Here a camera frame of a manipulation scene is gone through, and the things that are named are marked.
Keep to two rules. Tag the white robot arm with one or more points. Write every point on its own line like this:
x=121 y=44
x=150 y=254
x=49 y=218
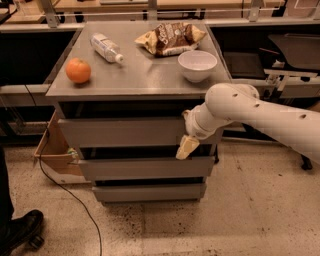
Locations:
x=225 y=103

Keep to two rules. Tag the cardboard box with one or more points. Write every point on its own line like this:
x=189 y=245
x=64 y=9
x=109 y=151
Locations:
x=57 y=158

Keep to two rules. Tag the dark trouser leg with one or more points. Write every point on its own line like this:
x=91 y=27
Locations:
x=6 y=207

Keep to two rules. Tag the orange fruit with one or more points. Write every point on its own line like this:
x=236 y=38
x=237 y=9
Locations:
x=78 y=70

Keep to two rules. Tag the grey middle drawer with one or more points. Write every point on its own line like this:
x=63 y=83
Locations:
x=145 y=168

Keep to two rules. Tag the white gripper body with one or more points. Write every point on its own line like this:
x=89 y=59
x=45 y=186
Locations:
x=194 y=127

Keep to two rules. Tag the clear plastic water bottle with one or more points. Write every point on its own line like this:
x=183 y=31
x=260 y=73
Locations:
x=106 y=48

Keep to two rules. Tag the long grey workbench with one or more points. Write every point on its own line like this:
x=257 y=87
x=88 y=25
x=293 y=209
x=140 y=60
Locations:
x=33 y=54

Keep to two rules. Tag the white ceramic bowl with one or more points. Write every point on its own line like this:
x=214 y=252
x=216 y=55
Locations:
x=196 y=65

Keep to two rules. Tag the black shoe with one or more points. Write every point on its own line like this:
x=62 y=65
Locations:
x=21 y=230

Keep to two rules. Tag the grey top drawer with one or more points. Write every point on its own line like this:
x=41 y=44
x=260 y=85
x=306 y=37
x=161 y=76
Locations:
x=123 y=132

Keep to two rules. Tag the grey drawer cabinet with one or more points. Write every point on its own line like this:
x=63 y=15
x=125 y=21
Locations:
x=142 y=86

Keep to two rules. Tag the grey drawer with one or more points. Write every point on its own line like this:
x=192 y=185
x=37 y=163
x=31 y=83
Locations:
x=149 y=192
x=145 y=168
x=123 y=132

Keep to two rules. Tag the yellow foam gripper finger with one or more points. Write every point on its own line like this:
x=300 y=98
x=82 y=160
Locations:
x=187 y=145

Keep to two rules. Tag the brown chip bag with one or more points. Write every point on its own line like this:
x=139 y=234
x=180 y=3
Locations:
x=169 y=39

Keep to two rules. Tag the grey bottom drawer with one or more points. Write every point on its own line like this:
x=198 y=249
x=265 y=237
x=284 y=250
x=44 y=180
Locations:
x=149 y=192

